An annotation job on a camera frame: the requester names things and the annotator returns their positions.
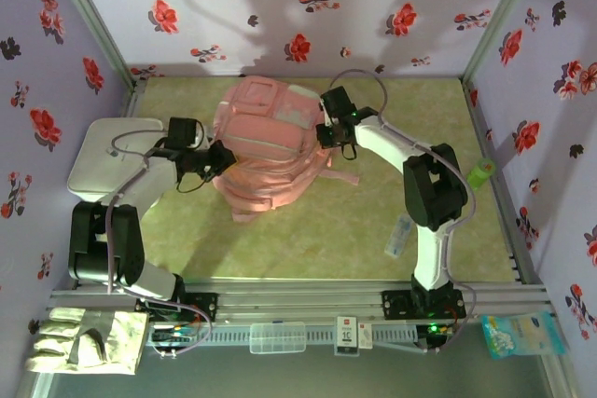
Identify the blue plastic snack bag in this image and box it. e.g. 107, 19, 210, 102
481, 311, 568, 361

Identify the clear plastic ruler case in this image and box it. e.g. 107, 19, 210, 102
383, 213, 415, 258

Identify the small white package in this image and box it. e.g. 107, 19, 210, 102
357, 322, 374, 350

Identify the left arm grey cable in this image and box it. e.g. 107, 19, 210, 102
105, 130, 215, 360

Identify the white lidded storage box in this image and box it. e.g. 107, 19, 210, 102
66, 117, 167, 206

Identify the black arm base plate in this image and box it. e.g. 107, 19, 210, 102
136, 291, 219, 324
381, 289, 467, 321

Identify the green bottle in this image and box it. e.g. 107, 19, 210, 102
467, 158, 496, 190

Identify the pink student backpack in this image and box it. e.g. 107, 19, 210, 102
212, 75, 360, 225

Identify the grey slotted cable duct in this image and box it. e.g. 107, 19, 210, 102
148, 324, 421, 347

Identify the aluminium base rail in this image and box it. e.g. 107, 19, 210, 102
49, 279, 549, 324

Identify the clear plastic organizer box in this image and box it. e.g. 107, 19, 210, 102
249, 322, 307, 355

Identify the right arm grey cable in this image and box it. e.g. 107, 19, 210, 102
334, 69, 479, 355

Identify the aluminium corner post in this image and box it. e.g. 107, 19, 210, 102
44, 0, 141, 96
461, 0, 547, 85

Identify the black white card package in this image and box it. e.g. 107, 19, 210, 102
335, 316, 359, 356

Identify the white fabric work glove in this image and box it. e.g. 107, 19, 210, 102
25, 307, 150, 376

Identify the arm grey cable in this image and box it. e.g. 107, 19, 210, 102
334, 69, 479, 355
105, 130, 215, 360

